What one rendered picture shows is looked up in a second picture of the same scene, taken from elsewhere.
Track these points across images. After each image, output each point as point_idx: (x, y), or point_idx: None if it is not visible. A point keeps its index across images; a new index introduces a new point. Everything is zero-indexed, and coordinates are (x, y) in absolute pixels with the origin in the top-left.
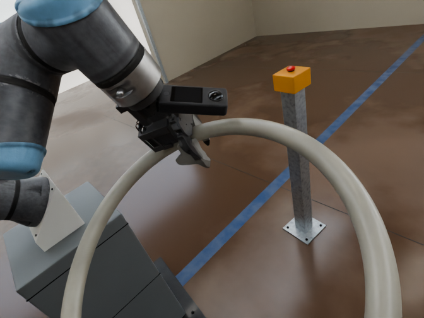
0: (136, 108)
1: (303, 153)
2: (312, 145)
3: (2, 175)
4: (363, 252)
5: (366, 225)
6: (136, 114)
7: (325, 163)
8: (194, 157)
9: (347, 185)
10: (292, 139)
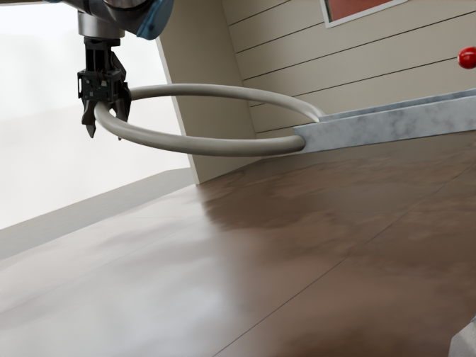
0: (118, 43)
1: (175, 88)
2: (176, 83)
3: (162, 20)
4: (234, 91)
5: (225, 86)
6: (107, 56)
7: (189, 84)
8: (127, 112)
9: (205, 84)
10: (165, 86)
